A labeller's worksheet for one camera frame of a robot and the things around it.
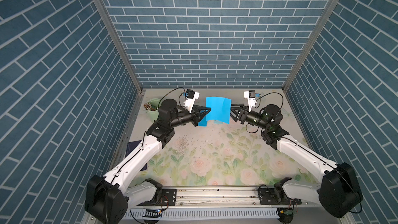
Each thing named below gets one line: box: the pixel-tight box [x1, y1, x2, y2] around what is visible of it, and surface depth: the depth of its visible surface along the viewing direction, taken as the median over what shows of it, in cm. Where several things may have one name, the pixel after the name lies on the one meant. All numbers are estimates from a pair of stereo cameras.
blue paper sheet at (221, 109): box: [205, 96, 232, 124], surface depth 68 cm
